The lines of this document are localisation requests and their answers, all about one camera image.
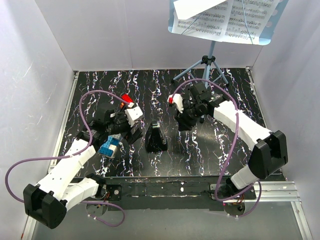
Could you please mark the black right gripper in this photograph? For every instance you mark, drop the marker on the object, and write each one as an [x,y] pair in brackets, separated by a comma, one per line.
[185,118]

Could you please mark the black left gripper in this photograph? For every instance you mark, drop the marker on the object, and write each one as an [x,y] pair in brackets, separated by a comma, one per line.
[129,131]

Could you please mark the black metronome body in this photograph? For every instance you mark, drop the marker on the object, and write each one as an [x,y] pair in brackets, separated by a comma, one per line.
[155,139]

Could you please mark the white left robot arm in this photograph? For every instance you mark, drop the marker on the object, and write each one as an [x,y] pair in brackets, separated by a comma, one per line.
[49,200]

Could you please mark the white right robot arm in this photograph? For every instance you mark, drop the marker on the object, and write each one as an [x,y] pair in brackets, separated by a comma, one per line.
[268,148]

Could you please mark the blue white brick block stack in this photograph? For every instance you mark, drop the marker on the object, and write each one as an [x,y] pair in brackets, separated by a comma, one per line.
[110,147]

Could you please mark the red toy brick car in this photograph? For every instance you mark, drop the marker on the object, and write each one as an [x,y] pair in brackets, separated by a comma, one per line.
[127,101]

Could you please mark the blue music stand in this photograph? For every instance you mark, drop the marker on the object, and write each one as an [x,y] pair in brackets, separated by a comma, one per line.
[211,25]

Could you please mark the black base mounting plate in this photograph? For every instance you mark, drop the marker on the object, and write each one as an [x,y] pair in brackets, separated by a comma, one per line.
[163,192]

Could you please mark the white folded paper sheet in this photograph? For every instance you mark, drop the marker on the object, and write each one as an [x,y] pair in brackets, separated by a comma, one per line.
[186,9]

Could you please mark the white sheet music page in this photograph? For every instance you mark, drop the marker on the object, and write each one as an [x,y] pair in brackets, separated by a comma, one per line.
[247,20]

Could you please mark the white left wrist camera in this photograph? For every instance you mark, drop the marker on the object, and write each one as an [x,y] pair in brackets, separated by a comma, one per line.
[133,114]

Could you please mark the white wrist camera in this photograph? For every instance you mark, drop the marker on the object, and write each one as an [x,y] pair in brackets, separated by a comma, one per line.
[133,114]
[176,100]

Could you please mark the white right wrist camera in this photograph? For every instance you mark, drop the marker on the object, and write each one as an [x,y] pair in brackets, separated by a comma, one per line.
[176,100]

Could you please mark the aluminium rail frame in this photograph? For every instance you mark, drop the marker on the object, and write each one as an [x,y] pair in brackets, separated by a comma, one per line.
[261,191]

